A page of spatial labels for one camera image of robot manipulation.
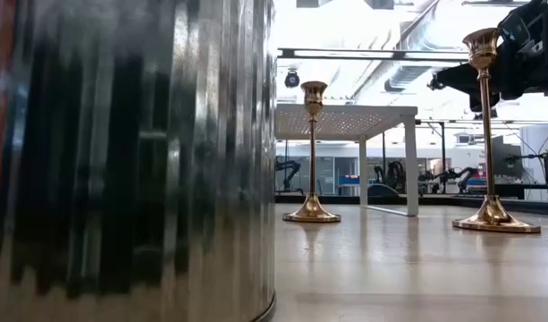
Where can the black monitor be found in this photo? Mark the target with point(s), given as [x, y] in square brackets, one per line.
[508, 158]

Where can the medium brass candlestick holder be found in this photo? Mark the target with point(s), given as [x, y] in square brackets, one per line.
[312, 213]

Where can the black dome ceiling camera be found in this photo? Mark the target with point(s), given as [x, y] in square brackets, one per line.
[292, 79]

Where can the black boom stand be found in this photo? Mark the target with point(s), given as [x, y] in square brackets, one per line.
[546, 172]

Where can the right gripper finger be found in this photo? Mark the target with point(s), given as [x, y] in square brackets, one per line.
[457, 78]

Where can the black ceiling light rail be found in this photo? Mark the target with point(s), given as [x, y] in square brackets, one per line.
[398, 55]

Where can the silver ceiling air duct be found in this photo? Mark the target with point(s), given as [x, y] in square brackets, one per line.
[416, 67]

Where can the tall brass candlestick holder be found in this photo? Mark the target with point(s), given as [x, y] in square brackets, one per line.
[491, 217]

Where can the white perforated metal shelf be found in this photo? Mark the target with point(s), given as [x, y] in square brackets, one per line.
[367, 110]

